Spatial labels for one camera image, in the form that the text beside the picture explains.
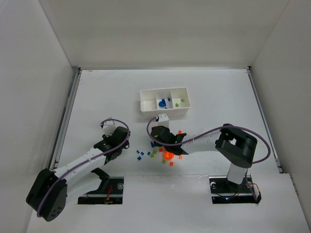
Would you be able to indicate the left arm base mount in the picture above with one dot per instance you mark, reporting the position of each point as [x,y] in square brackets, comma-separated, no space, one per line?
[108,192]

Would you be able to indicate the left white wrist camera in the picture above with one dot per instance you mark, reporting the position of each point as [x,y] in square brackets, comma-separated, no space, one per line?
[108,126]

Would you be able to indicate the green lego pair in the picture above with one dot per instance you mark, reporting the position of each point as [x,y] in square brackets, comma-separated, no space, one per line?
[152,155]

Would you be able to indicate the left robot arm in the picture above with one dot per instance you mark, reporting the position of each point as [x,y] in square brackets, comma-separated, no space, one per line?
[49,192]

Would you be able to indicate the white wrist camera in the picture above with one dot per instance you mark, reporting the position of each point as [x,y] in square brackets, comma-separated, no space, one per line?
[163,120]
[108,126]

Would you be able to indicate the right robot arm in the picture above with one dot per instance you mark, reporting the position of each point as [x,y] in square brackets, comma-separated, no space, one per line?
[237,146]

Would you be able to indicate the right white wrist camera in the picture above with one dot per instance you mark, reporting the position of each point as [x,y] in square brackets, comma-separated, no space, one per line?
[163,120]

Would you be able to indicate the large blue round lego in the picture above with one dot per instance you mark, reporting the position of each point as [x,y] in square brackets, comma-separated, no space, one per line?
[162,104]

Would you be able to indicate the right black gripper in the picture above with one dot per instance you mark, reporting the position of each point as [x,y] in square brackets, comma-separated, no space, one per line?
[160,132]

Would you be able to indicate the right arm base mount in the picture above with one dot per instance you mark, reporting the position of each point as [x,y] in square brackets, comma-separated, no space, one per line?
[225,192]

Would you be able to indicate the lower orange round lego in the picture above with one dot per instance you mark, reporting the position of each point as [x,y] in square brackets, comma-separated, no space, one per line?
[168,155]

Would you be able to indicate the white three-compartment container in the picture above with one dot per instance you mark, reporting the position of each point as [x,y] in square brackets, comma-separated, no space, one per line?
[174,102]

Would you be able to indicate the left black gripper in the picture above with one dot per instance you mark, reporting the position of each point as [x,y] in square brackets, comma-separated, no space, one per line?
[119,135]

